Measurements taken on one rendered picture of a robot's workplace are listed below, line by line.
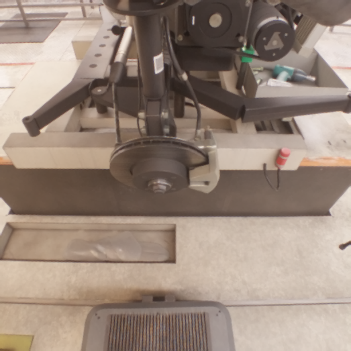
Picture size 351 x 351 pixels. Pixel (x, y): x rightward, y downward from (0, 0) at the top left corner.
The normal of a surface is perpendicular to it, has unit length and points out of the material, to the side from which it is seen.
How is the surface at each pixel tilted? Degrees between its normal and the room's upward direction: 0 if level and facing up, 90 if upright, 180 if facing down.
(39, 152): 90
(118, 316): 0
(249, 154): 90
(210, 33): 90
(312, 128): 0
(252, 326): 0
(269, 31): 90
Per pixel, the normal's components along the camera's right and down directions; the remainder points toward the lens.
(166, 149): 0.00, 0.90
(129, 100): 0.01, -0.50
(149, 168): -0.23, -0.43
